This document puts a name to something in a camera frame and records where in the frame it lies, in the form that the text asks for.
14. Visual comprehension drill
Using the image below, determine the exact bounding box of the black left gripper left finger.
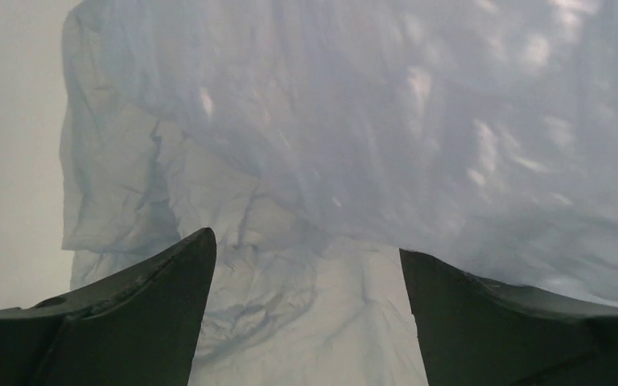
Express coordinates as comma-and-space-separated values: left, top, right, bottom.
0, 228, 216, 385

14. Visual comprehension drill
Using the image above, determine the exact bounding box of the blue plastic trash bag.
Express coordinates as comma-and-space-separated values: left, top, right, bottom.
60, 1, 618, 385

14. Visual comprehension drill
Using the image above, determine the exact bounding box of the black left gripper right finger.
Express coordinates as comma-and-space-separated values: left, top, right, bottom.
400, 250, 618, 385

